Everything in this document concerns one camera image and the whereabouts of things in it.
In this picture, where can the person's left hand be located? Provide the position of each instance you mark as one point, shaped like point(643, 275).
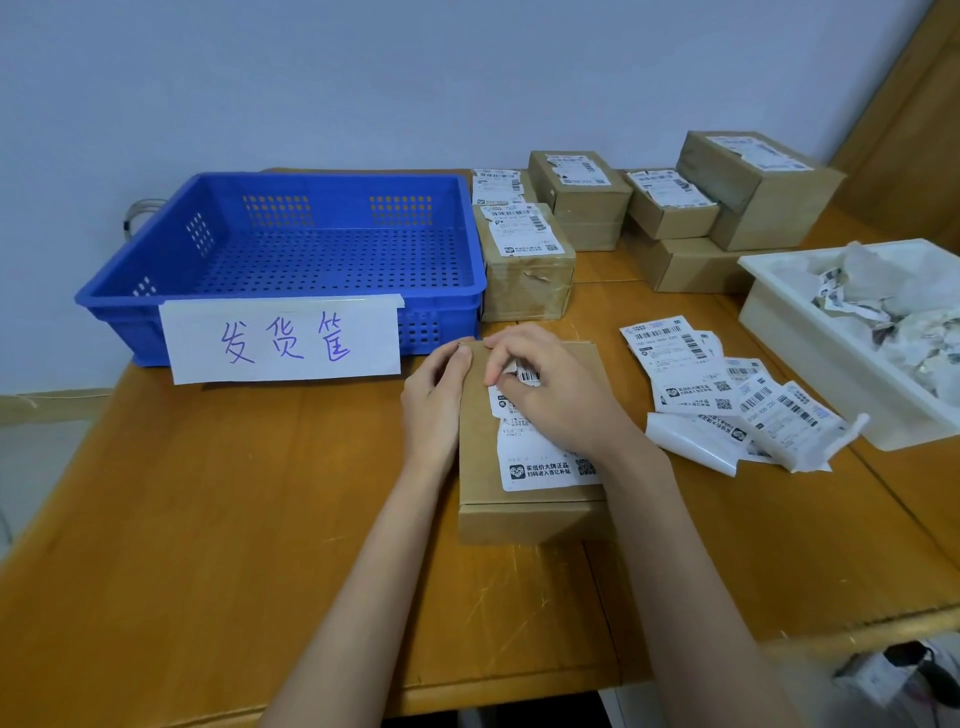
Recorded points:
point(431, 412)

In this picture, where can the person's right hand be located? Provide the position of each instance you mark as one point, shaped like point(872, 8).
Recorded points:
point(570, 397)

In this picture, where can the person's left thumb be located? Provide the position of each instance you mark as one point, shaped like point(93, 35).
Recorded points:
point(463, 375)

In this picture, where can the person's right thumb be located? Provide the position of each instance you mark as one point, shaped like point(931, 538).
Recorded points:
point(519, 384)

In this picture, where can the white barcode sticker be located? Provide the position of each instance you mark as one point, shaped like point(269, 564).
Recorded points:
point(536, 461)

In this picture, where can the brown cardboard parcel box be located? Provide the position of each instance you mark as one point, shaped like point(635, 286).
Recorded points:
point(480, 480)

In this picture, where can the person's right forearm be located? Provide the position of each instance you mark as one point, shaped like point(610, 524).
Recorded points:
point(682, 600)

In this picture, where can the person's left forearm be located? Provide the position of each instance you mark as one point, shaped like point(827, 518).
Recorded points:
point(360, 600)

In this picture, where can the blue perforated plastic basket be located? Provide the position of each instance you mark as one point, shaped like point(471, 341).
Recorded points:
point(330, 259)

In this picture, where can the white paper sign purple handwriting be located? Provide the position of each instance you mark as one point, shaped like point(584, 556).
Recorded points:
point(277, 341)

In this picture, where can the pile of white shipping labels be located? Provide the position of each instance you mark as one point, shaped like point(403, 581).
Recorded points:
point(765, 420)

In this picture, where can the group of labelled cardboard boxes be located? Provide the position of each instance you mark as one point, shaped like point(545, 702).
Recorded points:
point(750, 202)

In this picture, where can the white plastic tray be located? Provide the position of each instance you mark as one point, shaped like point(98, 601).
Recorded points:
point(817, 352)

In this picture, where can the heap of crumpled paper scraps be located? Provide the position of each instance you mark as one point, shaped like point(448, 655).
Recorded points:
point(907, 315)

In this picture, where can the wooden door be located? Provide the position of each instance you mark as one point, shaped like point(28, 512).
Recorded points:
point(915, 142)

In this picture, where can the white and black bag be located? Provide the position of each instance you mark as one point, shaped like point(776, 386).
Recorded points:
point(885, 675)

